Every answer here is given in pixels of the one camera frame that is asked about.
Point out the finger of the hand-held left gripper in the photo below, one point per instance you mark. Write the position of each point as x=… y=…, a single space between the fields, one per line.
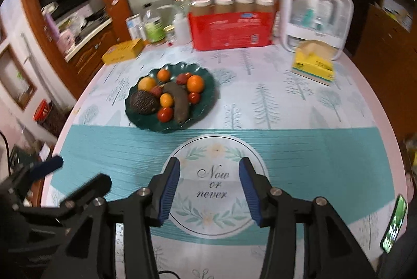
x=91 y=184
x=49 y=166

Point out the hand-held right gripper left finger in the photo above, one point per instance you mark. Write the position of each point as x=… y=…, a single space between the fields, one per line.
x=169 y=191

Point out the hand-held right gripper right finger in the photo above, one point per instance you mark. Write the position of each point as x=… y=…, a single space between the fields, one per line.
x=249 y=194

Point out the red tomato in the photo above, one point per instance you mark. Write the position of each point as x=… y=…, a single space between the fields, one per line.
x=194 y=97
x=165 y=114

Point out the dark brown banana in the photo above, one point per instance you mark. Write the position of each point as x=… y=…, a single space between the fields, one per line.
x=177 y=101

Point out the small yellowish tangerine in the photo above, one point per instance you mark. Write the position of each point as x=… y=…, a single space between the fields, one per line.
x=166 y=100

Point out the dark avocado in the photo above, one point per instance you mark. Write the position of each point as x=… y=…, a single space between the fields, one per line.
x=143 y=102

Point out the dark green scalloped plate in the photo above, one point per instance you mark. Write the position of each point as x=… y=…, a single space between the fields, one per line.
x=205 y=103

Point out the red lychee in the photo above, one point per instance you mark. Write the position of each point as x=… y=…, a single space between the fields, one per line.
x=183 y=78
x=156 y=91

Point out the yellowish orange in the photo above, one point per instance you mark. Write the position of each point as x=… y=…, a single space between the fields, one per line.
x=146 y=83

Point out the deep orange tangerine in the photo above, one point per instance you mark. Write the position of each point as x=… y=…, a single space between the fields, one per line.
x=194 y=83

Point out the small orange tangerine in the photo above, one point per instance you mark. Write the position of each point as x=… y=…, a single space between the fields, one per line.
x=164 y=74

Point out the red basket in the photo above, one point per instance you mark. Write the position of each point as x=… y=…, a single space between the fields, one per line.
x=42 y=111

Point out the wooden kitchen cabinet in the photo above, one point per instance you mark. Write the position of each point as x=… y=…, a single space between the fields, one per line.
x=88 y=47

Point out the yellow tin box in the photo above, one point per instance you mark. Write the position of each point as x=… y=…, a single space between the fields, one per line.
x=122 y=51

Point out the yellow tissue box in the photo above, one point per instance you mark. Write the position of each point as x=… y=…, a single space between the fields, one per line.
x=314 y=62

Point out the smartphone with lit screen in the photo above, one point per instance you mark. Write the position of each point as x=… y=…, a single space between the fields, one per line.
x=395 y=223

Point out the glass jar with gold lid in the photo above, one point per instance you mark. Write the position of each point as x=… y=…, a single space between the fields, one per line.
x=169 y=33

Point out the white plastic squeeze bottle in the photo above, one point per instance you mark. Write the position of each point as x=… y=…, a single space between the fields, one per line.
x=181 y=28

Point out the white and blue carton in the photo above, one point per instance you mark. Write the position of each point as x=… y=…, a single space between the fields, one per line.
x=134 y=26

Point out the green label glass bottle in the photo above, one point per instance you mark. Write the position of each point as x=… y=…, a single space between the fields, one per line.
x=153 y=26

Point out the red paper cup package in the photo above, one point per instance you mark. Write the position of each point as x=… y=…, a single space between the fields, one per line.
x=228 y=28

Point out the white clear storage case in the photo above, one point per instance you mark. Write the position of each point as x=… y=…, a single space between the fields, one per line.
x=316 y=15

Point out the cardboard box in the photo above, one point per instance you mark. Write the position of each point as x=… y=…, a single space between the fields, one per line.
x=394 y=10

